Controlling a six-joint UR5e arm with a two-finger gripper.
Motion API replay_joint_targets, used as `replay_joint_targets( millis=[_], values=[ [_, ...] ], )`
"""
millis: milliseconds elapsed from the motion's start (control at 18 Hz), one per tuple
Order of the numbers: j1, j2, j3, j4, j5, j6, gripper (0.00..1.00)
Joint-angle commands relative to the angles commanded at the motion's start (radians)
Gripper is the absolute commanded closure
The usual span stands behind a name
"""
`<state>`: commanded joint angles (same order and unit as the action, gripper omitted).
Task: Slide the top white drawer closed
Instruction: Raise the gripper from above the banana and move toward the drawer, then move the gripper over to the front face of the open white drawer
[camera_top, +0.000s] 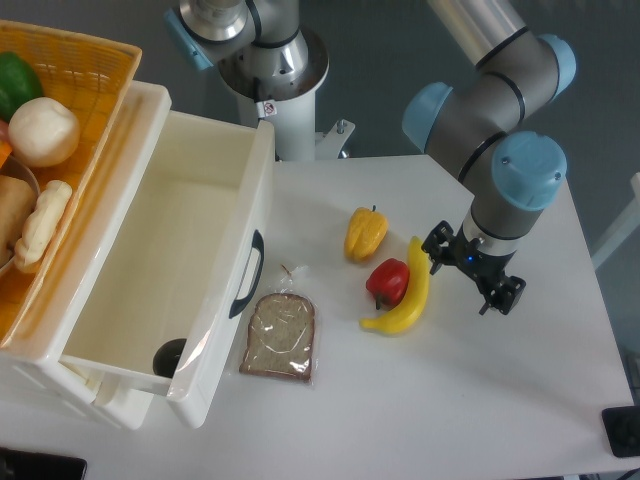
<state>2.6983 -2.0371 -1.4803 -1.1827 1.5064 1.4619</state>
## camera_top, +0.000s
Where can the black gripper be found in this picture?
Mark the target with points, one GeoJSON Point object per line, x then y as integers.
{"type": "Point", "coordinates": [500, 291]}

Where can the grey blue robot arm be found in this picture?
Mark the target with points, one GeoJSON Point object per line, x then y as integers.
{"type": "Point", "coordinates": [475, 135]}

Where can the white open top drawer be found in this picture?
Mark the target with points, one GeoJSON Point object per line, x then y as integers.
{"type": "Point", "coordinates": [185, 263]}

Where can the black round object in drawer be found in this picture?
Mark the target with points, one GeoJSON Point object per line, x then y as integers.
{"type": "Point", "coordinates": [167, 357]}

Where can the white drawer cabinet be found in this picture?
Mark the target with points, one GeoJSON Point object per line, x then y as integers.
{"type": "Point", "coordinates": [34, 372]}

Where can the yellow banana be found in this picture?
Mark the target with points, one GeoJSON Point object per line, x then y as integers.
{"type": "Point", "coordinates": [403, 316]}

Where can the red bell pepper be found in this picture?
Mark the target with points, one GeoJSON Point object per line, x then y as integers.
{"type": "Point", "coordinates": [388, 283]}

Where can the yellow bell pepper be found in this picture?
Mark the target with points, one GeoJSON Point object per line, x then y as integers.
{"type": "Point", "coordinates": [366, 230]}

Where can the bagged brown bread slice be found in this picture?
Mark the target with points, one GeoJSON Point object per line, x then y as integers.
{"type": "Point", "coordinates": [282, 329]}

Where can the black device right edge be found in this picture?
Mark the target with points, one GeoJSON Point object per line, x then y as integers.
{"type": "Point", "coordinates": [622, 429]}

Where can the yellow woven basket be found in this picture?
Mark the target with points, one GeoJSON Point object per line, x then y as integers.
{"type": "Point", "coordinates": [90, 77]}

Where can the cream dumpling pastry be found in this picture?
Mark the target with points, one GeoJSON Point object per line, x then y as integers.
{"type": "Point", "coordinates": [40, 226]}

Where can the white round bun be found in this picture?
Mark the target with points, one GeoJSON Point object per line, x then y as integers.
{"type": "Point", "coordinates": [43, 133]}

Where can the brown bread roll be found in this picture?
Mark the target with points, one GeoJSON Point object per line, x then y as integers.
{"type": "Point", "coordinates": [17, 202]}

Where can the orange carrot piece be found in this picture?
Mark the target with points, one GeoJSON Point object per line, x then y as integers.
{"type": "Point", "coordinates": [5, 152]}

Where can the green bell pepper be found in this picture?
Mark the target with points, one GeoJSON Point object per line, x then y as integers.
{"type": "Point", "coordinates": [19, 84]}

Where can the black device bottom left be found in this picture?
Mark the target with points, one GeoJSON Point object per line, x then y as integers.
{"type": "Point", "coordinates": [22, 465]}

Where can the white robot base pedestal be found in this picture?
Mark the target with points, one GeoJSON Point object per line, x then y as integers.
{"type": "Point", "coordinates": [279, 85]}

